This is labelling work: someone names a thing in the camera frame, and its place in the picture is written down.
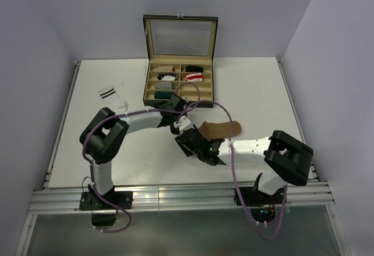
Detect rolled black white sock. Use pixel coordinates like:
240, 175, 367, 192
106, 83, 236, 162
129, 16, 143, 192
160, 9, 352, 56
157, 73, 178, 81

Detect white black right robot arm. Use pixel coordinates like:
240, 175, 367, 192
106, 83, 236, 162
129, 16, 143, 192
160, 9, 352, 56
175, 128, 314, 203

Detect red white striped sock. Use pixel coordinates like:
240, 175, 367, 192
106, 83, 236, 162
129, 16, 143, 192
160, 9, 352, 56
184, 73, 204, 82

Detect rolled grey sock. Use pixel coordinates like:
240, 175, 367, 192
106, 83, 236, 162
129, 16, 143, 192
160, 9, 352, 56
154, 81, 177, 90

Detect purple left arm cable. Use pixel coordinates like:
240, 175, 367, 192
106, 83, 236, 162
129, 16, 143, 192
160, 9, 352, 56
81, 82, 201, 234

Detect white sock black stripes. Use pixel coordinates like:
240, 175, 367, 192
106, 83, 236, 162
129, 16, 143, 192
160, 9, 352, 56
98, 85, 128, 114

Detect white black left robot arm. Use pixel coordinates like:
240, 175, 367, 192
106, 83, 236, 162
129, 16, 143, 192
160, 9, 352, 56
79, 94, 187, 209

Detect brown ribbed sock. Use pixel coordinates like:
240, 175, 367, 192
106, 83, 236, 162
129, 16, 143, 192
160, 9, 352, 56
198, 121, 242, 140

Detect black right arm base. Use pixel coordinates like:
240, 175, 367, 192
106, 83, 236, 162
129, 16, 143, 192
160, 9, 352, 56
234, 186, 287, 224

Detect aluminium table frame rail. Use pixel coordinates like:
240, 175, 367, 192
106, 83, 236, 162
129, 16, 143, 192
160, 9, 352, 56
27, 181, 335, 215

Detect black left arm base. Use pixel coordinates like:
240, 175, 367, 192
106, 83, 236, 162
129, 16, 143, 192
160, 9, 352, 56
79, 191, 134, 227

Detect black compartment storage box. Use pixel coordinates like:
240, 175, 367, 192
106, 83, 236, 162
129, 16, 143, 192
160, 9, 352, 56
143, 12, 219, 108

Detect rolled teal sock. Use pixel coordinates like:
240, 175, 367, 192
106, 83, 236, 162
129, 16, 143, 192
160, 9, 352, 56
154, 91, 174, 100

